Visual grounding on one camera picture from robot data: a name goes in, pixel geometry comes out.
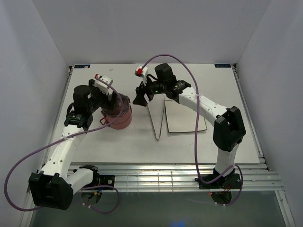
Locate blue corner label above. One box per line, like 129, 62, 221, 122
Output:
74, 64, 90, 69
214, 64, 231, 68

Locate left blue corner label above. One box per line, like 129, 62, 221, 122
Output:
74, 64, 90, 69

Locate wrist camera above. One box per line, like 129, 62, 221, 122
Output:
93, 74, 113, 95
134, 65, 148, 84

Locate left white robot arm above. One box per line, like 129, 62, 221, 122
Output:
28, 74, 121, 210

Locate aluminium frame rail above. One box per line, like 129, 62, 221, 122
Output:
27, 163, 284, 192

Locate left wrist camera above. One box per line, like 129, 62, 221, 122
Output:
93, 74, 113, 95

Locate grey transparent top lid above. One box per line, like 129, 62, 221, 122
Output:
101, 92, 130, 118

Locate pink lunch bowl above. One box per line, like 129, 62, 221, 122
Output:
109, 118, 132, 130
99, 106, 132, 126

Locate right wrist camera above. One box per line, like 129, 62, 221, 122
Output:
134, 65, 148, 84

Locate white square plate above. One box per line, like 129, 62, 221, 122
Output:
164, 100, 196, 133

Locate right blue corner label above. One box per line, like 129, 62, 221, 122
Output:
214, 64, 231, 68

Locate metal tongs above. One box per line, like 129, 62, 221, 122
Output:
147, 99, 165, 142

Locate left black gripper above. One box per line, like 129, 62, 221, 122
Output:
87, 79, 119, 113

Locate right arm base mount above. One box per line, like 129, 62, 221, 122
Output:
195, 166, 242, 189

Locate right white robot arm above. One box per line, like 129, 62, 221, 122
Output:
133, 63, 246, 188

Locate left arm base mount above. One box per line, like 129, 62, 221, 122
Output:
97, 175, 116, 187

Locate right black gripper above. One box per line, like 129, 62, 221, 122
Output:
133, 74, 166, 107

